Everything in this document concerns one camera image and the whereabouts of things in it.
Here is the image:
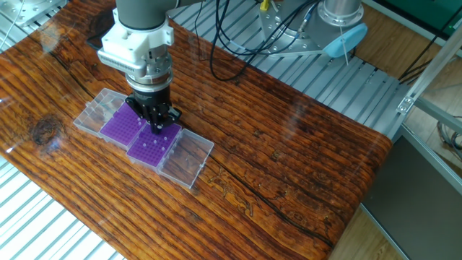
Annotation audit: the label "black floor cable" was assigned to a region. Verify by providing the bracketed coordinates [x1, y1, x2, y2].
[398, 14, 462, 86]

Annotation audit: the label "coiled grey cables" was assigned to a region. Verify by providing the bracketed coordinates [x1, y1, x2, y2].
[435, 115, 462, 162]

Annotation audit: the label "thick black cable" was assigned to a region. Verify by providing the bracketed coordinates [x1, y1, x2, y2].
[209, 0, 321, 82]

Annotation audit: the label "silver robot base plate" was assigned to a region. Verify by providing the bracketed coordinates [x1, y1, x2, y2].
[258, 0, 331, 58]

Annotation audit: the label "silver corner bracket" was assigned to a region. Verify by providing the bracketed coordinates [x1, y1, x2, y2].
[396, 95, 416, 115]

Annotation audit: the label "cable with silver plug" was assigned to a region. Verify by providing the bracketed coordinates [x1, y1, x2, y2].
[295, 1, 321, 35]

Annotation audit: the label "aluminium frame post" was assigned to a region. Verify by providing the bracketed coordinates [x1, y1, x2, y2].
[396, 25, 462, 116]

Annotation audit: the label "aluminium frame rail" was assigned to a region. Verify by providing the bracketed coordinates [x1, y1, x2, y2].
[393, 122, 462, 198]

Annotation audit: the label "aluminium frame beam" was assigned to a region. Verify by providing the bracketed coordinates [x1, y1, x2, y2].
[414, 97, 462, 135]

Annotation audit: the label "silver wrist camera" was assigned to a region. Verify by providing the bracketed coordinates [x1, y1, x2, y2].
[97, 48, 147, 79]

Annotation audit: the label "white printed camera mount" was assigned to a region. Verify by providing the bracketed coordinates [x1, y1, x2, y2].
[100, 7, 175, 57]

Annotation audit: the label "wood grain table mat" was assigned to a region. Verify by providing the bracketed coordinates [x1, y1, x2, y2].
[0, 0, 393, 260]

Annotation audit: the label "perforated aluminium plate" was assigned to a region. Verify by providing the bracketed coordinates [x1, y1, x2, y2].
[0, 0, 69, 28]

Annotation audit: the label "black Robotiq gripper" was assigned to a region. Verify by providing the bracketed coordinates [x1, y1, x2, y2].
[123, 85, 183, 135]

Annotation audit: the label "black camera cable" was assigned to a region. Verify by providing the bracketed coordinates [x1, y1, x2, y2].
[85, 30, 109, 50]

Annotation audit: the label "dark grey panel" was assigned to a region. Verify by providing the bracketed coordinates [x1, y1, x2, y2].
[360, 135, 462, 260]

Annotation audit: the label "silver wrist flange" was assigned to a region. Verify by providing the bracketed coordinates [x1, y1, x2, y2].
[126, 48, 174, 93]

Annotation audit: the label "purple pipette tip box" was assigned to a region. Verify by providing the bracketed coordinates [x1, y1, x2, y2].
[72, 87, 158, 151]
[125, 122, 215, 190]

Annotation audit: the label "white zip tie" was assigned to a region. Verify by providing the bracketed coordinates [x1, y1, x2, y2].
[339, 27, 350, 67]

